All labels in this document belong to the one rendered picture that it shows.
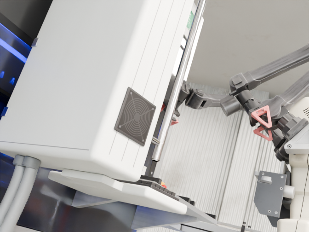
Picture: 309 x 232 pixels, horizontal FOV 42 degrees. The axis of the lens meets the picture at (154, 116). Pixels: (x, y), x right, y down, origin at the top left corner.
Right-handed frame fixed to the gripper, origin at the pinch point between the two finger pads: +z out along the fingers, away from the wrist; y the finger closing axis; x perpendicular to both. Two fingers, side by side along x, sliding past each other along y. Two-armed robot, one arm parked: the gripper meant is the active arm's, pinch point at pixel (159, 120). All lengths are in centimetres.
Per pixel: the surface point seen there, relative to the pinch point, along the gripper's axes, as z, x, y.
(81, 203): 32, -33, 26
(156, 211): 39.6, 17.8, 21.4
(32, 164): -1, -73, 42
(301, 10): -72, 220, -153
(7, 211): 12, -75, 48
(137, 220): 50, 14, 19
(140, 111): -34, -61, 50
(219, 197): 181, 329, -130
